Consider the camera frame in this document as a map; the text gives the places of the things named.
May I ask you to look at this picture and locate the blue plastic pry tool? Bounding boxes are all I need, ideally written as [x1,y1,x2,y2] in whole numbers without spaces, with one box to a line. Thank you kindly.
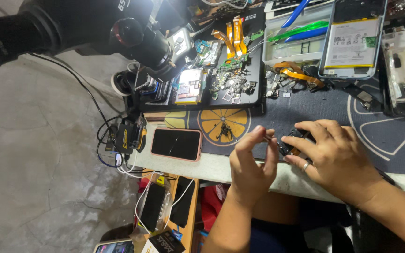
[285,26,329,43]

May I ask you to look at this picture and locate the white tape roll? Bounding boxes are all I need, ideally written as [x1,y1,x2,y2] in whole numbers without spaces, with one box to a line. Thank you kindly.
[111,70,136,97]

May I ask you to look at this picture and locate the bare black phone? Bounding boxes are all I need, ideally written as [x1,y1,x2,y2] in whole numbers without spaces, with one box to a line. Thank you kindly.
[170,176,196,229]

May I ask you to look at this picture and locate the person's dark shorts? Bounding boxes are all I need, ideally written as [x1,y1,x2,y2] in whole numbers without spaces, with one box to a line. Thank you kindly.
[250,197,352,253]

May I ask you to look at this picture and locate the wooden drawer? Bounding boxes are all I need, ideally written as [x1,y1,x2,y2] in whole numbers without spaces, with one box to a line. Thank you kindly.
[132,171,200,253]

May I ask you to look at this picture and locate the grey phone part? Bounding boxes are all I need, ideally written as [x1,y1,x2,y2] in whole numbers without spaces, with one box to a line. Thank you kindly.
[355,89,374,110]

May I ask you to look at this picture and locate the red cloth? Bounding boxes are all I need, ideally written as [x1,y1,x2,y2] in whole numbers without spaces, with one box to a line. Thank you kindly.
[201,184,232,232]

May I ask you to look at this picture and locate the person's right hand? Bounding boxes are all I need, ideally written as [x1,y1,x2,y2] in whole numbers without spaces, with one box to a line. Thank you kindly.
[281,119,386,206]

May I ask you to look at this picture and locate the black cable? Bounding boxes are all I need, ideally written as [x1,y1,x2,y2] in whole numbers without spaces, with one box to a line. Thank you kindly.
[30,53,126,141]

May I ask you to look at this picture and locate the white cable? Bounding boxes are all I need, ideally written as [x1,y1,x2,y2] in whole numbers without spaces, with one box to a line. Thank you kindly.
[116,151,196,234]

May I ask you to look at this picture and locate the small phone circuit board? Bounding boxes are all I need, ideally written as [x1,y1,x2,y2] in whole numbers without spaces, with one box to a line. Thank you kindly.
[194,39,224,67]

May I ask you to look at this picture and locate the blue cable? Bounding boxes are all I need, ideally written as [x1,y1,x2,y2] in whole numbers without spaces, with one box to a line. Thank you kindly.
[96,141,123,168]

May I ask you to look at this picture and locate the pile of small phone parts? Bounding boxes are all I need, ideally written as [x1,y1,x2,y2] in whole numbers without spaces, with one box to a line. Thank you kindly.
[208,54,258,104]

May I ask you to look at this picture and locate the opened phone with battery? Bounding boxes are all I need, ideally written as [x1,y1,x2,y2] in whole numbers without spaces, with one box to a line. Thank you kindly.
[319,0,388,79]

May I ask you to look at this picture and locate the phone in pink case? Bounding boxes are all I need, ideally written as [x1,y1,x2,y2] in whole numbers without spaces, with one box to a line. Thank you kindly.
[150,127,203,162]

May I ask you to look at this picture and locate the small black phone part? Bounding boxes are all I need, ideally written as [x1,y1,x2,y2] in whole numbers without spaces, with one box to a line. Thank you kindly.
[278,128,312,157]

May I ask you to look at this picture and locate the blue lemon print desk mat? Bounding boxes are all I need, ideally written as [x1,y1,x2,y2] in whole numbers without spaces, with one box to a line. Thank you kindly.
[153,79,405,176]

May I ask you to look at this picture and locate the stack of phone screens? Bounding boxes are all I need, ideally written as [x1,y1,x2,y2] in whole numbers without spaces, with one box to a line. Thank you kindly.
[134,67,176,106]

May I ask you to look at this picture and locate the clear plastic box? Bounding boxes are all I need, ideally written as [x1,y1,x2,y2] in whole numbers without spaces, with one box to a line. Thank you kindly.
[380,25,405,116]

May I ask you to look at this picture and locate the heap of metal shield parts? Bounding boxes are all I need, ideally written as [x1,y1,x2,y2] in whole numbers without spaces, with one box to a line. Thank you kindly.
[265,70,294,99]

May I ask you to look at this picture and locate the blue-handled pliers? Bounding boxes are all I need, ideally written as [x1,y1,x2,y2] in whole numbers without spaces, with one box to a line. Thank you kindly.
[281,0,312,29]

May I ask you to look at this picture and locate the black charger with yellow label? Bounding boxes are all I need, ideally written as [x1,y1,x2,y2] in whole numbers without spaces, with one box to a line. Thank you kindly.
[113,121,148,155]

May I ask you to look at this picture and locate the black phone in clear bag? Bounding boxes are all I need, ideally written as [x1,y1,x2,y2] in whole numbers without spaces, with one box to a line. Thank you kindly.
[134,181,172,234]

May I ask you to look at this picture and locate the black work pad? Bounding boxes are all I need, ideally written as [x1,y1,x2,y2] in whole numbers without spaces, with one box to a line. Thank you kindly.
[137,7,267,113]

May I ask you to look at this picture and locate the long orange flex cable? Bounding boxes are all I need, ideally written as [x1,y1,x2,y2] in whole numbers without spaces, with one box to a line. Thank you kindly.
[273,61,326,92]

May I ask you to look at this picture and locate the phone mainboard with yellow edge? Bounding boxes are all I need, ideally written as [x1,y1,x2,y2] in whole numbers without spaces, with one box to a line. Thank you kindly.
[174,68,209,105]

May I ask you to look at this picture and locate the person's left hand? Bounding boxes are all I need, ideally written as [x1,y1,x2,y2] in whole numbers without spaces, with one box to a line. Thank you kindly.
[229,125,280,208]

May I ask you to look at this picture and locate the phone with lit screen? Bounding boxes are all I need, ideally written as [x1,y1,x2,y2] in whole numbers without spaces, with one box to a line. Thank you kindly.
[93,239,134,253]

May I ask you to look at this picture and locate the black microscope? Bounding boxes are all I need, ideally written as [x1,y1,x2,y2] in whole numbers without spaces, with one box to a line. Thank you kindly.
[0,0,198,83]

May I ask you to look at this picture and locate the white plastic tray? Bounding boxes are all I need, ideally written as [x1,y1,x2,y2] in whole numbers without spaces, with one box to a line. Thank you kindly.
[262,0,334,67]

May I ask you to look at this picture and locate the black and white box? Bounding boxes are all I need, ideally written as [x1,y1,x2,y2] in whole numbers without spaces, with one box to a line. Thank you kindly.
[141,230,186,253]

